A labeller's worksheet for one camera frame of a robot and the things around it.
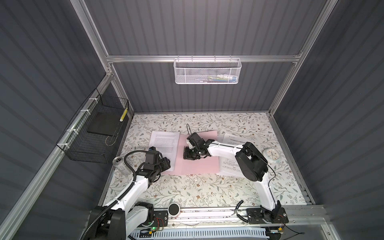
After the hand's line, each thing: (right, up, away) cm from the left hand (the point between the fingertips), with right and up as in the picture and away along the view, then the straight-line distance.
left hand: (166, 162), depth 88 cm
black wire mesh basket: (-34, +16, -16) cm, 41 cm away
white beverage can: (-24, +2, -9) cm, 25 cm away
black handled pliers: (+40, -25, -14) cm, 49 cm away
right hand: (+10, +1, +6) cm, 12 cm away
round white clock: (+66, +3, +6) cm, 66 cm away
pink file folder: (+24, -2, -1) cm, 24 cm away
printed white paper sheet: (-2, +10, +15) cm, 18 cm away
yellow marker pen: (-23, +28, -6) cm, 36 cm away
